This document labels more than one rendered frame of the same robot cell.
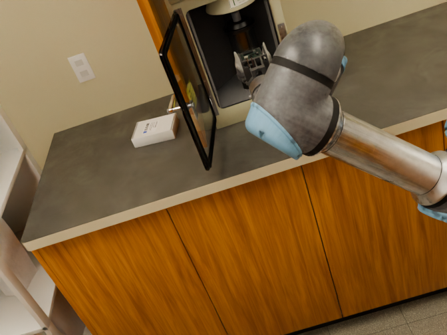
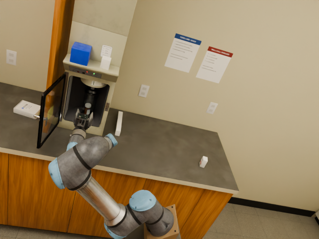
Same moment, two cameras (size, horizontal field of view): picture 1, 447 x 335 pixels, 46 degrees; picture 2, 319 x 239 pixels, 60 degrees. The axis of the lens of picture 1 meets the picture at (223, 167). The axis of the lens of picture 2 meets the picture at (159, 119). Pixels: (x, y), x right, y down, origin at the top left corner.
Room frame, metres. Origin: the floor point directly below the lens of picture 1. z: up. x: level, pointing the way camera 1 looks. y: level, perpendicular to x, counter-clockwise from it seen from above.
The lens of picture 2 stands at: (-0.01, -0.12, 2.25)
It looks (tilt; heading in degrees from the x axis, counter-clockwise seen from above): 32 degrees down; 339
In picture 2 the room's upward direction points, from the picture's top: 21 degrees clockwise
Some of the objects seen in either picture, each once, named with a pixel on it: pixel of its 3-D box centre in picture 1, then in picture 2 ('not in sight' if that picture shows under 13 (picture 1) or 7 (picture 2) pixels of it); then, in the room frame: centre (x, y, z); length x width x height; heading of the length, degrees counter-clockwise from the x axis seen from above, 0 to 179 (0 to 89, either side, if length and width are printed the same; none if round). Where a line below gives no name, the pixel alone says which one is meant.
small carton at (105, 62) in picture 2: not in sight; (105, 62); (1.53, -0.25, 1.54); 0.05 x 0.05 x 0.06; 82
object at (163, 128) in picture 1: (155, 129); (28, 109); (1.73, 0.18, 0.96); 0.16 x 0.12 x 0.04; 75
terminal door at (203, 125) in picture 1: (191, 91); (51, 110); (1.44, 0.01, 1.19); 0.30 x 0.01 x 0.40; 164
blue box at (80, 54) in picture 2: not in sight; (80, 53); (1.54, -0.10, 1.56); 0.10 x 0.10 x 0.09; 84
